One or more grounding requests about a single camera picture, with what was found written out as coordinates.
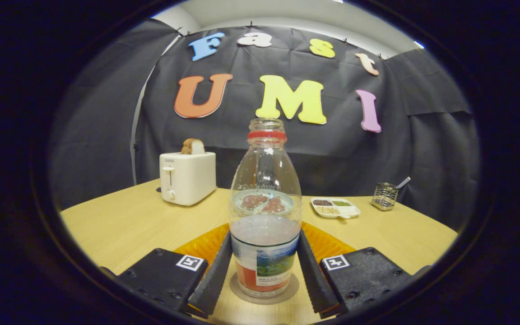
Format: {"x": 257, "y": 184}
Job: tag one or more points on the white toaster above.
{"x": 188, "y": 180}

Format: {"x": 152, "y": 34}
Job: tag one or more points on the small ceiling light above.
{"x": 419, "y": 44}

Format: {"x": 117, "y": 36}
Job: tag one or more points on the metal spoon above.
{"x": 403, "y": 182}

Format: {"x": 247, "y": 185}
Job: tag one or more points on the round brown coaster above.
{"x": 235, "y": 291}

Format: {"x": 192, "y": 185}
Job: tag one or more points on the wooden table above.
{"x": 129, "y": 225}

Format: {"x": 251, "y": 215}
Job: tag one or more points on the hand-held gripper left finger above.
{"x": 212, "y": 284}

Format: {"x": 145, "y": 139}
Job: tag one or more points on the white divided grain dish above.
{"x": 352, "y": 211}

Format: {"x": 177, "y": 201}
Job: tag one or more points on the bread slice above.
{"x": 193, "y": 147}

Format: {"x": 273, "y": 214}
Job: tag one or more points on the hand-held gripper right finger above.
{"x": 316, "y": 284}

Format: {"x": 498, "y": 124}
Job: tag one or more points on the clear juice bottle red label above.
{"x": 264, "y": 257}

